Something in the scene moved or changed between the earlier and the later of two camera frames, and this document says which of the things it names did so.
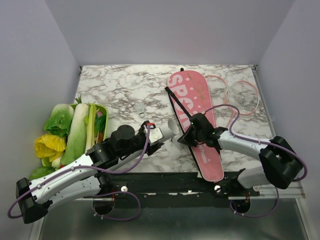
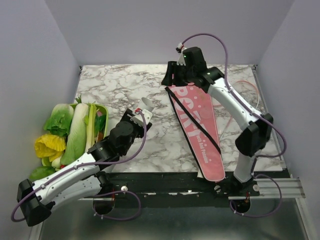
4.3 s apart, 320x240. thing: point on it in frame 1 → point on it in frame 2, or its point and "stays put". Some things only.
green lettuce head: x=60 y=121 stays put
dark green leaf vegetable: x=99 y=124 stays put
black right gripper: x=186 y=138 → x=172 y=69
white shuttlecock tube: x=169 y=129 → x=147 y=104
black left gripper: x=149 y=150 → x=126 y=117
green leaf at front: x=41 y=171 stays put
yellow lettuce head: x=49 y=146 stays put
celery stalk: x=90 y=120 stays put
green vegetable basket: x=46 y=162 stays put
